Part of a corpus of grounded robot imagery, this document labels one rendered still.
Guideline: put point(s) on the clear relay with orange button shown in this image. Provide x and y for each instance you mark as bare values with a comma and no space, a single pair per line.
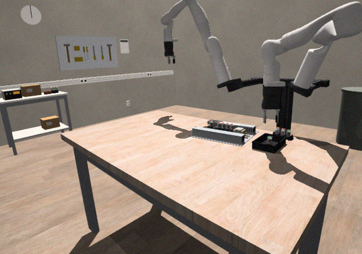
277,130

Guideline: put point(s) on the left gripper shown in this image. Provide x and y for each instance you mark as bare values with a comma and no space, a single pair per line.
271,84

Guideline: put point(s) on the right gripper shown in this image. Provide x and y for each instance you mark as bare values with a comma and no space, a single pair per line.
168,45

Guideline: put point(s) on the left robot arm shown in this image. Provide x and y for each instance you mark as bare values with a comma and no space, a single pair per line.
342,22

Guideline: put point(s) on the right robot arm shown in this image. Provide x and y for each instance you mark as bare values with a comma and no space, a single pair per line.
211,44

